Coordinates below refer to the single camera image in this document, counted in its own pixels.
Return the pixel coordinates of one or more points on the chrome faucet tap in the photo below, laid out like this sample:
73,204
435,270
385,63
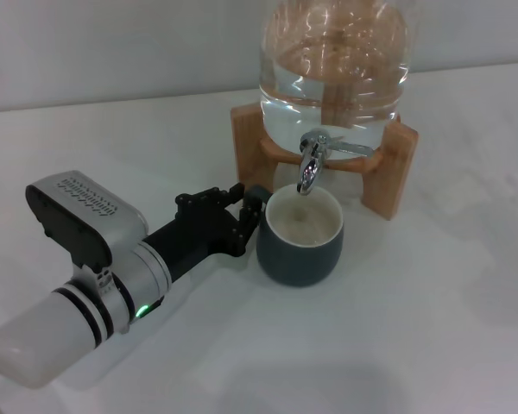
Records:
311,168

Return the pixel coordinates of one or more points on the light wooden dispenser stand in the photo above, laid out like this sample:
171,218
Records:
247,151

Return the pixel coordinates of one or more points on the clear glass water dispenser jar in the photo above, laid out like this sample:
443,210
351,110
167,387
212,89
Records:
349,86

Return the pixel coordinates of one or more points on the dark ceramic mug white inside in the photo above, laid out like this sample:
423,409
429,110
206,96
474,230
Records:
302,259

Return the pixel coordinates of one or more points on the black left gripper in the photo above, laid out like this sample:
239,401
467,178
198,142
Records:
194,237

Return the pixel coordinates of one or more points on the silver black wrist camera box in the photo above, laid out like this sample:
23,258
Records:
77,215

